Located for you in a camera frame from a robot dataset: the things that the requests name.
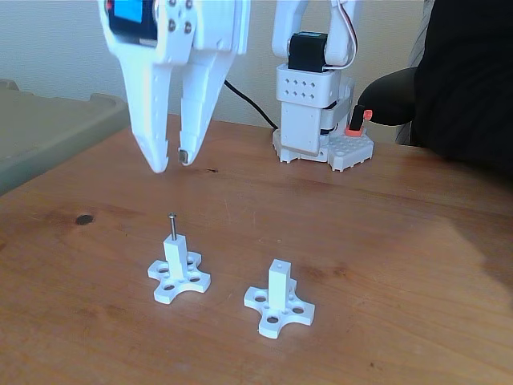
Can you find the person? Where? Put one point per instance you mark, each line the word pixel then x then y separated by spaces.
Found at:
pixel 465 80

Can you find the silver metal screw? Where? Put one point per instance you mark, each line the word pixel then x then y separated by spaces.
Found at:
pixel 173 228

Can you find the grey striped fabric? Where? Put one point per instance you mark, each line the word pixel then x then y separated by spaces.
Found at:
pixel 421 40

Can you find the black and orange clamp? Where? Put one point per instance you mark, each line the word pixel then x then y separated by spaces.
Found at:
pixel 356 124

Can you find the white printed post holder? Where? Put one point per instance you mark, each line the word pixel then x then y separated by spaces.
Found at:
pixel 278 284
pixel 174 256

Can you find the beige plastic bin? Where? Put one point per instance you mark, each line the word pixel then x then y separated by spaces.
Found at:
pixel 48 132

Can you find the black office chair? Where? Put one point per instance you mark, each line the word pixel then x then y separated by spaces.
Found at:
pixel 388 100

